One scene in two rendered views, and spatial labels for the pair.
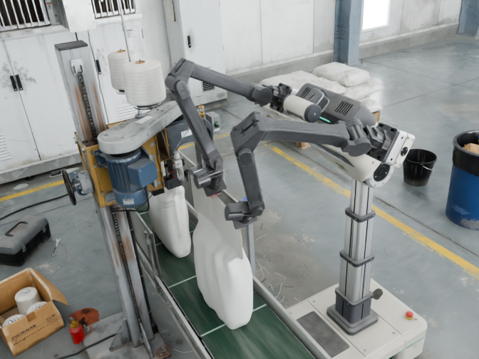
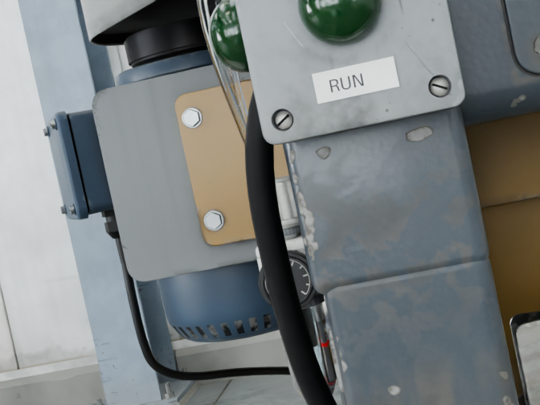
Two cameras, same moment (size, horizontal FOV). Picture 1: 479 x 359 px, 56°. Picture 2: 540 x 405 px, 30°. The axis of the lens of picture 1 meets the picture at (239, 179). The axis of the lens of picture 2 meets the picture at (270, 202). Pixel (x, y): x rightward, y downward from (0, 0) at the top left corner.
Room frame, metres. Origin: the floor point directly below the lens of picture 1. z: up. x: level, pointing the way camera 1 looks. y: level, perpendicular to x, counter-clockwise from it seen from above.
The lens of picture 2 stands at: (2.34, -0.22, 1.24)
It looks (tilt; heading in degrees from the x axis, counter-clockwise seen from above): 3 degrees down; 127
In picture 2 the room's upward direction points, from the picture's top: 12 degrees counter-clockwise
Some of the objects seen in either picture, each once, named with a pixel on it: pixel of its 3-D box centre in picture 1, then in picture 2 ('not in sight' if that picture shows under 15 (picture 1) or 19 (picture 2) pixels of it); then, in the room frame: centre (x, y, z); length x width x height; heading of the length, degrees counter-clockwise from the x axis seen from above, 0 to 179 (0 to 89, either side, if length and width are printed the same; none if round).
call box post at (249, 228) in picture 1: (251, 266); not in sight; (2.07, -0.04, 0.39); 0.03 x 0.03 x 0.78; 28
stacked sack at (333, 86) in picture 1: (311, 90); not in sight; (4.72, -0.86, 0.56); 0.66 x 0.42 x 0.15; 118
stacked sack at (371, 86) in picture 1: (351, 88); not in sight; (5.02, -1.37, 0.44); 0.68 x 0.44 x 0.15; 118
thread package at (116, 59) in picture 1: (124, 68); not in sight; (2.06, 0.49, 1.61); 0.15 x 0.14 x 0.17; 28
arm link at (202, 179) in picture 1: (207, 172); not in sight; (1.70, 0.13, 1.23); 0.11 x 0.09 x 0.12; 119
